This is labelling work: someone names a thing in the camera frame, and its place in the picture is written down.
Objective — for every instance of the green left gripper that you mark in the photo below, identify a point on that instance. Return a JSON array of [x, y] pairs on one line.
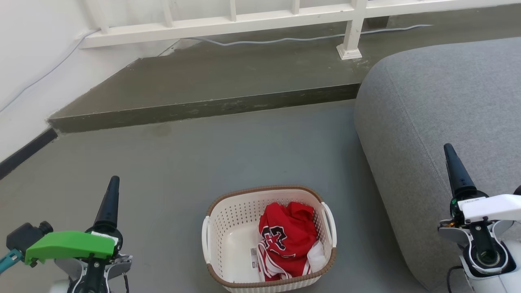
[[69, 245]]

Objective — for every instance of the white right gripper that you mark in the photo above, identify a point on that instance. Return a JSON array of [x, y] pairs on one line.
[[492, 206]]

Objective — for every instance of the white laundry basket brown rim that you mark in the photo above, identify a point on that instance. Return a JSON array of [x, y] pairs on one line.
[[234, 244]]

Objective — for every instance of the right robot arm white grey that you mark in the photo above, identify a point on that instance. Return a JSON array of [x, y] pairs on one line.
[[486, 254]]

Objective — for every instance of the grey fabric sofa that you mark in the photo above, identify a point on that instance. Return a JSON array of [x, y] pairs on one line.
[[439, 101]]

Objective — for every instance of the black baseboard strip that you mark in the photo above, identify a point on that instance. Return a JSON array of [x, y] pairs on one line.
[[24, 154]]

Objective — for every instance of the red basketball jersey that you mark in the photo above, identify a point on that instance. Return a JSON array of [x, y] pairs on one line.
[[289, 240]]

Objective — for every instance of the dark concrete raised step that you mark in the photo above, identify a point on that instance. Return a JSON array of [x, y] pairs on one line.
[[244, 73]]

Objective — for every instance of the white railing fence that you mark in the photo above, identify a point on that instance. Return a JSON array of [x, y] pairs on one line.
[[228, 25]]

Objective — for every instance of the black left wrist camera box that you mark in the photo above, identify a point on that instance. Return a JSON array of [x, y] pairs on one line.
[[24, 236]]

